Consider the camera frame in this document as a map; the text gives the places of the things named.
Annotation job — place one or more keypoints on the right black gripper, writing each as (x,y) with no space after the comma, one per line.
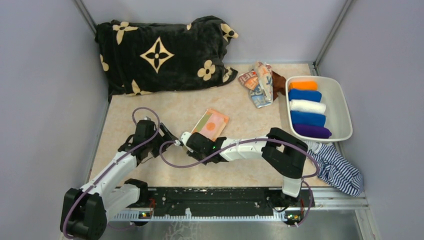
(194,154)

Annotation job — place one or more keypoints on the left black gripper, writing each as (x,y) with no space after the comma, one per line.
(168,135)

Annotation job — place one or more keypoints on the orange polka dot towel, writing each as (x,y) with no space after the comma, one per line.
(211,124)

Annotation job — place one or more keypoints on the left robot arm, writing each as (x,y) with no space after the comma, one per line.
(87,210)

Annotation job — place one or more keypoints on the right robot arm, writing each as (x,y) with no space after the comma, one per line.
(284,152)

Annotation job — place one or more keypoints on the orange blue patterned towel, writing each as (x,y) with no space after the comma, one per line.
(259,82)

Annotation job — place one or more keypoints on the black pillow with beige flowers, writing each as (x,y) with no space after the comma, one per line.
(146,58)

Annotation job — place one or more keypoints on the blue rolled towel lower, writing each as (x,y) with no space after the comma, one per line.
(307,118)

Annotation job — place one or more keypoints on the blue rolled towel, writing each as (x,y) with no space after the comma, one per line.
(307,118)
(309,95)

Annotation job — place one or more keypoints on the brown towel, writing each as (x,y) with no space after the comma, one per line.
(278,85)

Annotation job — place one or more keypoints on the purple rolled towel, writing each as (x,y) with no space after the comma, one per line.
(312,131)

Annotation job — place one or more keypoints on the white rolled towel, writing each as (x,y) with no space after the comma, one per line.
(307,106)

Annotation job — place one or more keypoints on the orange rolled towel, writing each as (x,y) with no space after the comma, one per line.
(303,85)

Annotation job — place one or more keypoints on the blue rolled towel upper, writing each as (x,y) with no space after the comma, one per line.
(309,95)

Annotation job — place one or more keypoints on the blue white striped towel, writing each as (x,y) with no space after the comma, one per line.
(336,170)

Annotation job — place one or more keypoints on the white plastic bin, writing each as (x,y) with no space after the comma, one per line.
(338,119)

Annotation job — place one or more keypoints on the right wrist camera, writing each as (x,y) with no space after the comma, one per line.
(185,137)

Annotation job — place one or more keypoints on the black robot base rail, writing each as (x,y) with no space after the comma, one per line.
(218,204)

